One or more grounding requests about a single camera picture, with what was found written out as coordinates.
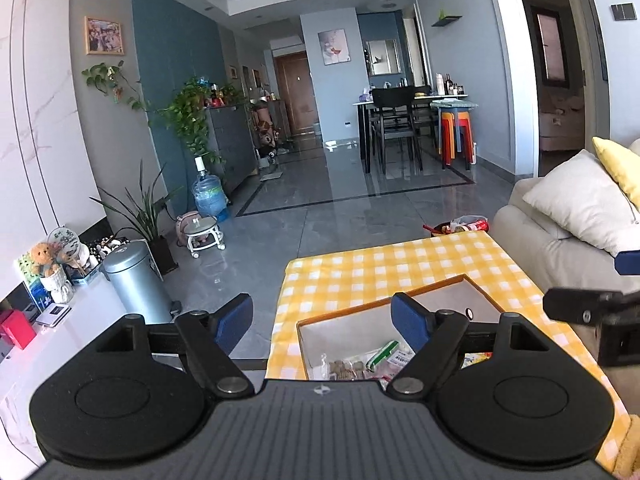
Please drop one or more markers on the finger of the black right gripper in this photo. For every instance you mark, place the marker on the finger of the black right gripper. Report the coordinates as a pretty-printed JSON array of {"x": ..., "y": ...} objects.
[
  {"x": 585, "y": 306},
  {"x": 628, "y": 263}
]

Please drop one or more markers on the yellow checkered tablecloth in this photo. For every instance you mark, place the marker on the yellow checkered tablecloth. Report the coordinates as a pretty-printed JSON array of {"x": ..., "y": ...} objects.
[{"x": 324, "y": 284}]

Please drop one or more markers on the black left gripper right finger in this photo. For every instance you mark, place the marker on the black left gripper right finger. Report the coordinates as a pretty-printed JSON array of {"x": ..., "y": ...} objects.
[{"x": 439, "y": 340}]

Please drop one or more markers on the small white stool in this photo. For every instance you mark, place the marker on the small white stool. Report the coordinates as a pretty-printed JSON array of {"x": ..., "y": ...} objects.
[{"x": 202, "y": 234}]

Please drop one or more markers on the framed art picture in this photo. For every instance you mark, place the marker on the framed art picture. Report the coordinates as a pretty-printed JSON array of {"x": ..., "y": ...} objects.
[{"x": 334, "y": 47}]

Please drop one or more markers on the grey sideboard cabinet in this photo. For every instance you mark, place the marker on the grey sideboard cabinet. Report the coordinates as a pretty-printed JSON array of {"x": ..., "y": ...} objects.
[{"x": 231, "y": 140}]

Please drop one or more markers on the blue water jug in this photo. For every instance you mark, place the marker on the blue water jug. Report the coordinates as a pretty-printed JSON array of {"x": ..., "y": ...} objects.
[{"x": 208, "y": 193}]

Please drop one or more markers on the potted long-leaf plant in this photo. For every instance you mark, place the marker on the potted long-leaf plant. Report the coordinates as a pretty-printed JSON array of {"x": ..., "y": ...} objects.
[{"x": 143, "y": 216}]

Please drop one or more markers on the green raisin bag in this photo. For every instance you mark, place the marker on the green raisin bag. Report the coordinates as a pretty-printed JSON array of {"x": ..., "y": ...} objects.
[{"x": 381, "y": 355}]

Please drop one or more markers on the hanging green vine plant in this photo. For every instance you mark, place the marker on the hanging green vine plant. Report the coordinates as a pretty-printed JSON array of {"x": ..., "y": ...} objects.
[{"x": 184, "y": 113}]

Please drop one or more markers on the red box on console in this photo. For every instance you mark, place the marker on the red box on console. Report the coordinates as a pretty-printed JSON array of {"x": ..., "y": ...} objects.
[{"x": 15, "y": 329}]

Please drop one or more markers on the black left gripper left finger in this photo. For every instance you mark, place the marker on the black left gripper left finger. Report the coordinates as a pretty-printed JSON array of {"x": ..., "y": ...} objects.
[{"x": 203, "y": 341}]

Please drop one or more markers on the beige sofa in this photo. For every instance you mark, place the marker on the beige sofa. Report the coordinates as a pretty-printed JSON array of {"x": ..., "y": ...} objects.
[{"x": 549, "y": 255}]

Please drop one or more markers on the stacked orange red stools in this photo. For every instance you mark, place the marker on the stacked orange red stools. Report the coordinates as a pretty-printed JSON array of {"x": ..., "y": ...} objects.
[{"x": 454, "y": 131}]

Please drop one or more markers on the black dining table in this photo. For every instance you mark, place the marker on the black dining table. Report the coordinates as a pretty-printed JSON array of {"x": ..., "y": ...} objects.
[{"x": 424, "y": 116}]

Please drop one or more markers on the silver trash can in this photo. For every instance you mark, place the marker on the silver trash can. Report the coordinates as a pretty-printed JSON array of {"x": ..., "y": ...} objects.
[{"x": 132, "y": 271}]

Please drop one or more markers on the orange cardboard box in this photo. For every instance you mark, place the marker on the orange cardboard box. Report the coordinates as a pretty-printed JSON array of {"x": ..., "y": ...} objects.
[{"x": 356, "y": 333}]

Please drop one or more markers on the brown entrance door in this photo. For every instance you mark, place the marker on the brown entrance door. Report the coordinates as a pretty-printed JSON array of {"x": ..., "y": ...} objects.
[{"x": 297, "y": 91}]

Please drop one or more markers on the teddy bear toy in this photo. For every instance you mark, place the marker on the teddy bear toy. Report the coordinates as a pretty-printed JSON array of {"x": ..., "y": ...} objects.
[{"x": 44, "y": 263}]

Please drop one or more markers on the black dining chair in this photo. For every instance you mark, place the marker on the black dining chair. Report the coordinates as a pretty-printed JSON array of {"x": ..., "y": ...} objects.
[{"x": 394, "y": 120}]

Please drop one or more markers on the white tv console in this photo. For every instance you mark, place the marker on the white tv console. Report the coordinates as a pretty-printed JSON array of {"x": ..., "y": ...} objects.
[{"x": 93, "y": 309}]

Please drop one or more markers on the framed photo on wall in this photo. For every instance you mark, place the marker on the framed photo on wall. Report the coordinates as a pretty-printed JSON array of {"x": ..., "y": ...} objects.
[{"x": 103, "y": 37}]

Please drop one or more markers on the cream pillow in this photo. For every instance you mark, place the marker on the cream pillow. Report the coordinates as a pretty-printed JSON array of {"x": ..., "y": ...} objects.
[{"x": 583, "y": 199}]

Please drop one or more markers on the yellow plush blanket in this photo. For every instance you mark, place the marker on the yellow plush blanket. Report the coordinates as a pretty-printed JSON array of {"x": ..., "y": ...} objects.
[{"x": 627, "y": 465}]

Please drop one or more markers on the yellow pillow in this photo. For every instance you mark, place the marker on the yellow pillow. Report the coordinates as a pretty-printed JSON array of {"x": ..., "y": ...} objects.
[{"x": 622, "y": 164}]

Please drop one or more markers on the clear bag white candies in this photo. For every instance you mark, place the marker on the clear bag white candies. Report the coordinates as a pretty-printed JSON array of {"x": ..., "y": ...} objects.
[{"x": 342, "y": 370}]

